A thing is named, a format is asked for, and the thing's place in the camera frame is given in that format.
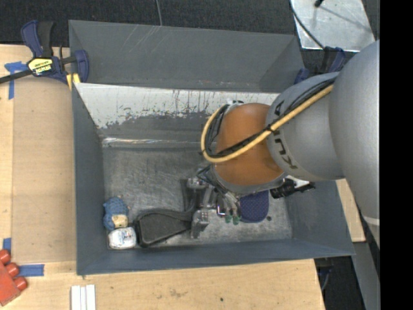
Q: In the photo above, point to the blue knitted toy figure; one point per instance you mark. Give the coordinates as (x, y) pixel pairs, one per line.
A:
(114, 210)

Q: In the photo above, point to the dark blue dotted cloth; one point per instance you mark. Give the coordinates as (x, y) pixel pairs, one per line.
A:
(255, 207)

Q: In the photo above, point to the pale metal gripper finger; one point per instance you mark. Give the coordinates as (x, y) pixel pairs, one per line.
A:
(194, 184)
(200, 220)

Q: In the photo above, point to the grey metal bin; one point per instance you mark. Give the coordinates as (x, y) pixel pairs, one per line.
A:
(155, 173)

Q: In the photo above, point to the white printed packet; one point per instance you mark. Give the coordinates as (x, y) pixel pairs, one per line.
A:
(122, 238)

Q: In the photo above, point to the black cylinder on white bracket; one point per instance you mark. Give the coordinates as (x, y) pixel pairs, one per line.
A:
(284, 190)

